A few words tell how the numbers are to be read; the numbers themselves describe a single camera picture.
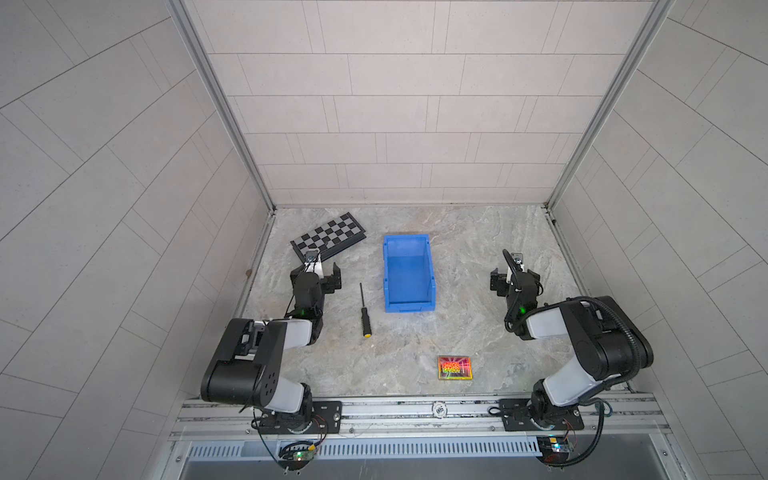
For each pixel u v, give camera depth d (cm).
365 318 86
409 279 94
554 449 68
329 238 102
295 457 65
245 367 43
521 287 70
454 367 77
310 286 68
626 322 48
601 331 47
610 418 71
